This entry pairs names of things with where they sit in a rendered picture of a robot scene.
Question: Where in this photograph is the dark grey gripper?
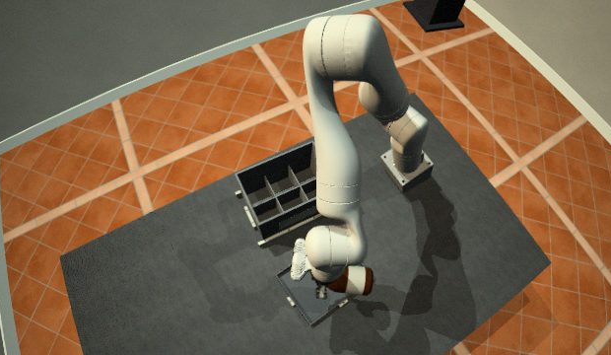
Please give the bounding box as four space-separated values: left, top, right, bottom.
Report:
310 271 339 299

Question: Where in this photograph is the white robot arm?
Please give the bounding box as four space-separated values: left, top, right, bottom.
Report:
291 14 429 283

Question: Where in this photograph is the grey divided crate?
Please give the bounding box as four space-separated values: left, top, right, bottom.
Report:
235 141 319 240

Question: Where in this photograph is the brown glass bottle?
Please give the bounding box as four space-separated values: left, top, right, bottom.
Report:
327 266 373 296

